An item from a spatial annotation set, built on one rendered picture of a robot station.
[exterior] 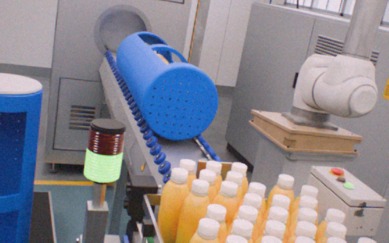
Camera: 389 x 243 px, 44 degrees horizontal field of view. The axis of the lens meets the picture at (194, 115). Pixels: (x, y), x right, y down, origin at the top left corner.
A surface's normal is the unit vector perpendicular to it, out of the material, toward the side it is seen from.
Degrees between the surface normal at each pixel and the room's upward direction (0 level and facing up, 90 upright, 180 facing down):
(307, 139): 90
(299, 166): 90
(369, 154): 90
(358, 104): 89
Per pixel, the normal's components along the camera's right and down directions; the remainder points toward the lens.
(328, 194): -0.95, -0.09
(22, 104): 0.72, 0.30
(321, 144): 0.32, 0.30
